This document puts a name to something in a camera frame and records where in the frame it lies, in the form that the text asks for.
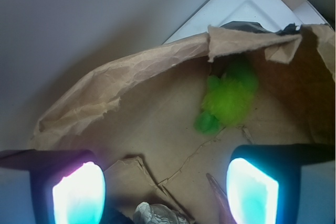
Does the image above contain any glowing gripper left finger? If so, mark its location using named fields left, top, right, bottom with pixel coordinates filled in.
left=1, top=149, right=106, bottom=223

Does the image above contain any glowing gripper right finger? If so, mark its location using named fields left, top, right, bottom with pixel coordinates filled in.
left=226, top=144, right=335, bottom=223

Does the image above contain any green plush animal toy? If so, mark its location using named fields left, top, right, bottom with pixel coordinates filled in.
left=194, top=57, right=259, bottom=134

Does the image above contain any orange spiral seashell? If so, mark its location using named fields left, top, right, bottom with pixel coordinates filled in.
left=206, top=173, right=236, bottom=223

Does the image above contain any brown paper bag tray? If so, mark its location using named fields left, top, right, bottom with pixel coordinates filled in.
left=30, top=25, right=335, bottom=223

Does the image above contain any white plastic tray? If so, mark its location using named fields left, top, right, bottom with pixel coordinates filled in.
left=166, top=0, right=327, bottom=43

